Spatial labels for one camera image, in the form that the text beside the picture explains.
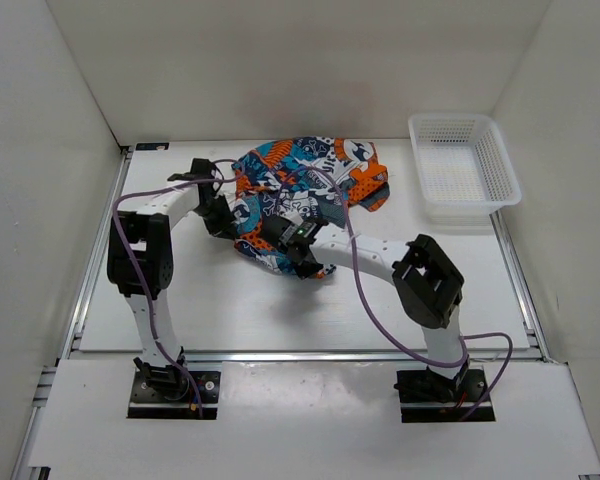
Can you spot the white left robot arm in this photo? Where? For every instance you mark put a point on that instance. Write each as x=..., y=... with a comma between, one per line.
x=140, y=262

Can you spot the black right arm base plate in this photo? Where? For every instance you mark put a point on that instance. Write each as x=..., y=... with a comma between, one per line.
x=426, y=398

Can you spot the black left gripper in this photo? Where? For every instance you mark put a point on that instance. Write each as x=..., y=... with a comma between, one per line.
x=224, y=228

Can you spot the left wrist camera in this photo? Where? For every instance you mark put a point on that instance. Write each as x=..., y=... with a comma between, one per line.
x=200, y=169

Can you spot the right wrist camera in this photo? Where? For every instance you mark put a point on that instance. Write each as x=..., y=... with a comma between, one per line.
x=273, y=229

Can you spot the aluminium frame rail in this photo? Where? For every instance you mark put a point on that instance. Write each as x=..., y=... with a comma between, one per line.
x=306, y=380

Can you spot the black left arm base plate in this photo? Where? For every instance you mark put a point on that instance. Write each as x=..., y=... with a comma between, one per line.
x=145, y=395

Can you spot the white plastic mesh basket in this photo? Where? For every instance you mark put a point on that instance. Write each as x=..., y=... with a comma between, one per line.
x=463, y=166

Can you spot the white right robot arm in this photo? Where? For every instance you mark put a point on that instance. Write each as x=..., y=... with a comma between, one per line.
x=428, y=285

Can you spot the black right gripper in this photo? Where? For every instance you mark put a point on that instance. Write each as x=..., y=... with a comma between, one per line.
x=306, y=270

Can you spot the colourful patterned shorts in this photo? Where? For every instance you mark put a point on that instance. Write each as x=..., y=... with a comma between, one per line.
x=293, y=178

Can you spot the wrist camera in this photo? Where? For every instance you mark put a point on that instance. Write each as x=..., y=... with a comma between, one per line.
x=200, y=169
x=273, y=229

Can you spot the small dark blue label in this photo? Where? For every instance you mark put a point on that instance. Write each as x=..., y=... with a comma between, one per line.
x=152, y=146

